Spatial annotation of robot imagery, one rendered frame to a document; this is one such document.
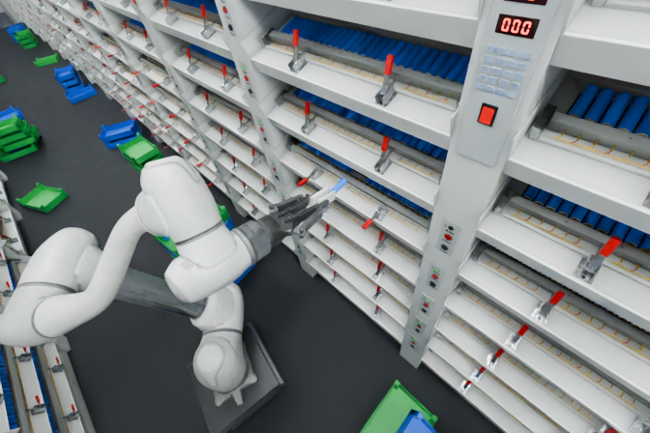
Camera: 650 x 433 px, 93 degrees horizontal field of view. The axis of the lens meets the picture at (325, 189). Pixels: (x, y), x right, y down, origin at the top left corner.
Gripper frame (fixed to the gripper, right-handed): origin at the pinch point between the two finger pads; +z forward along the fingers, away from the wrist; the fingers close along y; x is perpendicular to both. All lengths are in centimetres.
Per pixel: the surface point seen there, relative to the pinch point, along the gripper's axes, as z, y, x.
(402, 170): 10.9, -15.8, -12.2
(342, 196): 12.1, 2.7, 7.9
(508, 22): -1, -31, -47
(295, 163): 12.9, 26.3, 7.4
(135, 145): 8, 232, 87
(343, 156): 7.6, 0.2, -10.2
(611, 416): 17, -76, 26
